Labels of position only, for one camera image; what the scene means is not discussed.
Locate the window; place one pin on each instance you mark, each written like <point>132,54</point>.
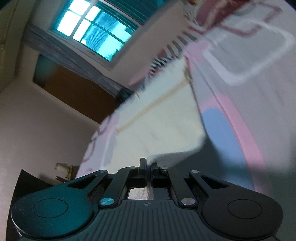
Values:
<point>99,25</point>

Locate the grey curtain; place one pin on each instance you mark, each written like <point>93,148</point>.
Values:
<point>69,58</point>

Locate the brown wooden door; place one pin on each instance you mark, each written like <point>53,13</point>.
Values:
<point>74,92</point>

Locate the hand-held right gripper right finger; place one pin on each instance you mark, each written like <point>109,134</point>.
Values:
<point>154,169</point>

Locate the patterned pink blue blanket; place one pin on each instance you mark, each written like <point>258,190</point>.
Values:
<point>254,92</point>

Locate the striped bed sheet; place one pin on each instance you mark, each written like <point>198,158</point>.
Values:
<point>182,37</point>

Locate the black white striped garment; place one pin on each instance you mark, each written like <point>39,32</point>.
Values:
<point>157,63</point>

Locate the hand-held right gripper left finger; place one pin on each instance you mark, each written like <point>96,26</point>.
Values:
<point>143,165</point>

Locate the pale wooden furniture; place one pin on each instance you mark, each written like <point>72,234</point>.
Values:
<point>66,171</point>

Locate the cream knit sweater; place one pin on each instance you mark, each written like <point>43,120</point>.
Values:
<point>166,120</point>

